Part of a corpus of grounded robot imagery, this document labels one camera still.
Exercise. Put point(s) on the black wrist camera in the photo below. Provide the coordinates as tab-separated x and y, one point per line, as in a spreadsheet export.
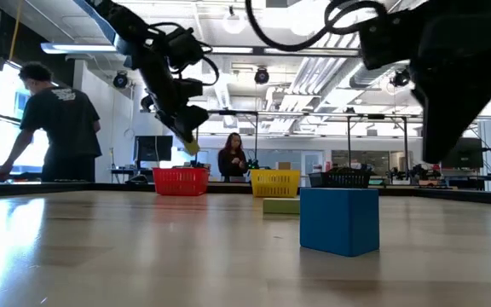
186	47
390	42

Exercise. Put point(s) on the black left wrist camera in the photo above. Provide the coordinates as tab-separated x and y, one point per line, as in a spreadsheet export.
186	47

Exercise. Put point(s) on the person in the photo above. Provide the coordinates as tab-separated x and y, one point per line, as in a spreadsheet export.
232	160
64	123

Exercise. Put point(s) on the yellow plastic basket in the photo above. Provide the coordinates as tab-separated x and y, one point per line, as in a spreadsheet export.
275	184

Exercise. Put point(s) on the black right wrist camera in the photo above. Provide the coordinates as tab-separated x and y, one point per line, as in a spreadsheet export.
390	42

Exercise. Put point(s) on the blue cube block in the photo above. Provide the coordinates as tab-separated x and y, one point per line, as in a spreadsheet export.
339	221

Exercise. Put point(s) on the black plastic basket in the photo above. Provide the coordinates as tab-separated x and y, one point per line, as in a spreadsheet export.
340	179

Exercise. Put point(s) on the black gantry stand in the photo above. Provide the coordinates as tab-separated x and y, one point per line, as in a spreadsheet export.
226	112
406	140

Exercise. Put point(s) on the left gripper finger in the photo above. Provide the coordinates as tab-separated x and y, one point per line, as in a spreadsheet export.
172	121
192	121

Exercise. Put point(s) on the black computer monitor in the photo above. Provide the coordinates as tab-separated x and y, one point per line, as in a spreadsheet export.
467	153
155	148

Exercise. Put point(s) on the brown cardboard box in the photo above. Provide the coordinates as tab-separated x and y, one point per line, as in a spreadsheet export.
284	165

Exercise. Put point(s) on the red plastic basket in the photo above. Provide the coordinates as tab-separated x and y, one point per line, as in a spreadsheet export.
180	182

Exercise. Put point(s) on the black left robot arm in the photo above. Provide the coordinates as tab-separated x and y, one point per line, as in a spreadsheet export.
117	17

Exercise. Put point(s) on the green rectangular block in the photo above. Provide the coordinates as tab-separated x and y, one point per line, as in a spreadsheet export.
280	206

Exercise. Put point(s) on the ceiling light bar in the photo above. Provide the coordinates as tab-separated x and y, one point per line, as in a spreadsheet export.
79	48

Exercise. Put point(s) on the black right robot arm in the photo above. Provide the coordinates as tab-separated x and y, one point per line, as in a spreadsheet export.
463	6

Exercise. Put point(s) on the green cylinder block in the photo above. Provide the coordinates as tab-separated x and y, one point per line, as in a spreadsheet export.
192	148

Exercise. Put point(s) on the black ceiling camera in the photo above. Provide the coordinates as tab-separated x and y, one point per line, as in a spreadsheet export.
261	76
120	80
400	78

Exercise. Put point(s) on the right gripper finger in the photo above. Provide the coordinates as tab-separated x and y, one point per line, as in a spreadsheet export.
458	111
421	102

